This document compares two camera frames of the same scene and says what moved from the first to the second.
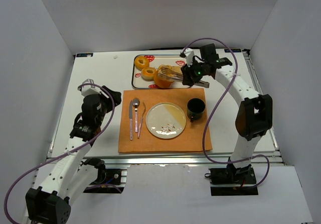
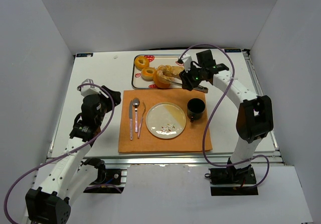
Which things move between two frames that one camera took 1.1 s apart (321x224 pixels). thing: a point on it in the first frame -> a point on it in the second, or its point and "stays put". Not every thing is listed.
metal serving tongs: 173,77 -> 196,88
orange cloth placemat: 164,120 stays put
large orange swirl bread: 163,76 stays put
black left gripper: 110,97 stays put
